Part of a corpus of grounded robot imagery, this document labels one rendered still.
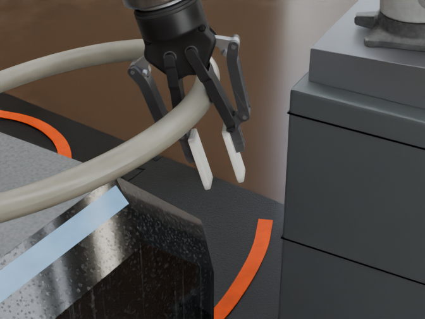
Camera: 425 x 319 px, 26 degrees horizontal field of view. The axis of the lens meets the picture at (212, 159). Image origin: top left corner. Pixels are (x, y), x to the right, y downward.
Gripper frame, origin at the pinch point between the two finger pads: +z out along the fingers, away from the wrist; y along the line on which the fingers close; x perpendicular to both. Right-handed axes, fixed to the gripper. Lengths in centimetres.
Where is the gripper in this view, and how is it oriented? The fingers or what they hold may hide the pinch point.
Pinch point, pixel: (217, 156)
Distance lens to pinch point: 109.9
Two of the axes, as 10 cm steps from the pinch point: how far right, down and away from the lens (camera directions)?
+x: -1.0, 4.7, -8.8
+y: -9.5, 2.1, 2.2
